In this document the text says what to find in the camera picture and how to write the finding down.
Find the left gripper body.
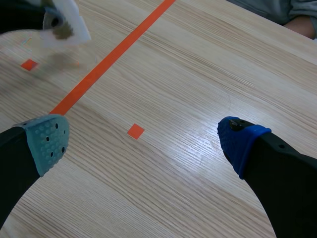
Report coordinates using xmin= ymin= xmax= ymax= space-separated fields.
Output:
xmin=0 ymin=0 xmax=50 ymax=35

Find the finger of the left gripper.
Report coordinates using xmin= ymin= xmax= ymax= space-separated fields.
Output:
xmin=42 ymin=6 xmax=67 ymax=32

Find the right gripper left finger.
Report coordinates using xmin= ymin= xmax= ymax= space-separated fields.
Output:
xmin=0 ymin=114 xmax=70 ymax=231

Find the clear leaf picture card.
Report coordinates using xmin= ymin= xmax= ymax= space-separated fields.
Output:
xmin=39 ymin=23 xmax=98 ymax=74

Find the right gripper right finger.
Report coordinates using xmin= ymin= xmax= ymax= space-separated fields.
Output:
xmin=216 ymin=116 xmax=317 ymax=238

